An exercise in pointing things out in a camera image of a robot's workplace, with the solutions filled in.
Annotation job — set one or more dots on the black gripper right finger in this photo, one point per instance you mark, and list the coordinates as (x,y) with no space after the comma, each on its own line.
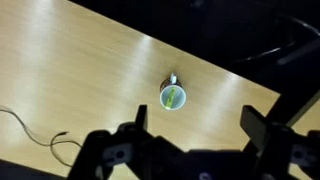
(254,124)

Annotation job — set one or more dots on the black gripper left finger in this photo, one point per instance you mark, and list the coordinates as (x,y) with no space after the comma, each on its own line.
(141,120)

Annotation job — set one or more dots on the white and red mug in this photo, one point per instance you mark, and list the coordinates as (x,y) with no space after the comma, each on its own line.
(180,97)

